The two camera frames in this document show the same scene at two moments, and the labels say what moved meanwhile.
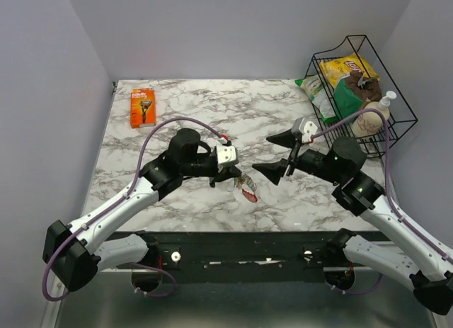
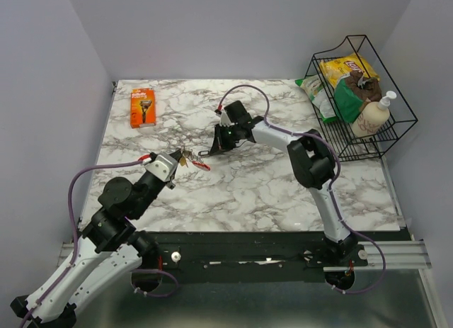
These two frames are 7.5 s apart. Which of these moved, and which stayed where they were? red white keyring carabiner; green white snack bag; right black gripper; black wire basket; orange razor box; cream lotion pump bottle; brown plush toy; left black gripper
Moved: left black gripper; red white keyring carabiner; right black gripper
Stayed: cream lotion pump bottle; brown plush toy; orange razor box; green white snack bag; black wire basket
